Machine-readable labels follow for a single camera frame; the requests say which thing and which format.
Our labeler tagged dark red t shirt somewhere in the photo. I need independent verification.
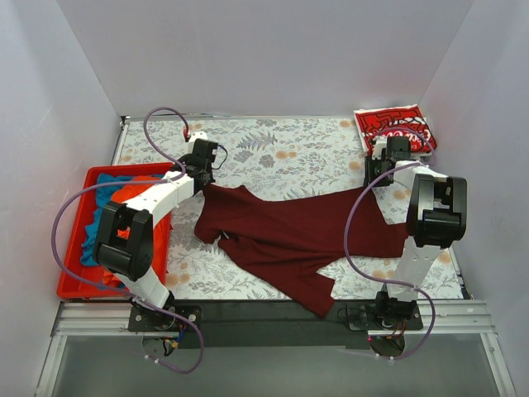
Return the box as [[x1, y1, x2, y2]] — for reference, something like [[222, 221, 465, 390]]
[[194, 184, 407, 318]]

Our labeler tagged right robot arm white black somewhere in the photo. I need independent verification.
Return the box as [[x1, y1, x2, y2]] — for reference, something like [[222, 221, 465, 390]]
[[365, 136, 468, 329]]

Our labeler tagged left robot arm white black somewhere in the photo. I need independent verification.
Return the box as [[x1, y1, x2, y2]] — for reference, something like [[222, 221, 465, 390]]
[[93, 132, 219, 331]]

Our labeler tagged folded red coca-cola t shirt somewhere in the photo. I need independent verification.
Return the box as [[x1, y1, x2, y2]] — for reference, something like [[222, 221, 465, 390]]
[[354, 106, 438, 159]]

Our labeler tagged floral table mat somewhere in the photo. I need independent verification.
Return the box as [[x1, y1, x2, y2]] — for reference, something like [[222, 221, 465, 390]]
[[113, 117, 464, 300]]

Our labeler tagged orange t shirt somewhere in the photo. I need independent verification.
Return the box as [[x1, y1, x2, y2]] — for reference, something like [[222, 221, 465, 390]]
[[96, 175, 171, 280]]

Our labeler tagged blue t shirt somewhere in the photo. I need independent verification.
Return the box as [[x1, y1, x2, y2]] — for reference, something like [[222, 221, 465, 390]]
[[80, 173, 133, 267]]

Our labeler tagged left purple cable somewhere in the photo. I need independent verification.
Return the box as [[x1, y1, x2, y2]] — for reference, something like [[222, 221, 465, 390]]
[[50, 107, 206, 375]]

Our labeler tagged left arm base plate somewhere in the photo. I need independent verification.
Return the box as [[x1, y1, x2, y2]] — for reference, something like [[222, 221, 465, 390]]
[[127, 304, 203, 334]]

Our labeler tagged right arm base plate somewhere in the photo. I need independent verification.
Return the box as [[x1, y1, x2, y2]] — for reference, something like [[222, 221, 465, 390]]
[[336, 303, 423, 357]]

